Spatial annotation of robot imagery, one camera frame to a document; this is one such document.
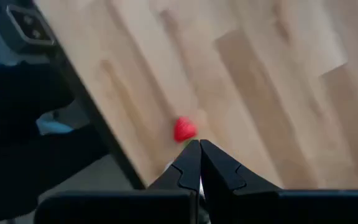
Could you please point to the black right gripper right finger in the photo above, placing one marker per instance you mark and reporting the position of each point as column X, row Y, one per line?
column 244, row 205

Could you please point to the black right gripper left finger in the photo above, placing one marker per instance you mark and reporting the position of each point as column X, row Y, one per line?
column 166, row 205

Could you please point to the red strawberry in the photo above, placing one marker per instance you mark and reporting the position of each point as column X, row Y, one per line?
column 183, row 129

